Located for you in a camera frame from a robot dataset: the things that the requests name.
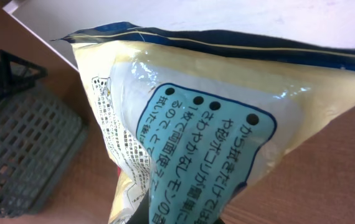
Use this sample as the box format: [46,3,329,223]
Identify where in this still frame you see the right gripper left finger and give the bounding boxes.
[127,192,149,224]

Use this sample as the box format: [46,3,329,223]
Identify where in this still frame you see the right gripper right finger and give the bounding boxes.
[213,218,225,224]

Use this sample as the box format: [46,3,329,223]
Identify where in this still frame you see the large yellow wipes bag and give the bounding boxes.
[64,22,355,224]

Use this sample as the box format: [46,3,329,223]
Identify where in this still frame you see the grey plastic basket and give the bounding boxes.
[0,83,87,218]

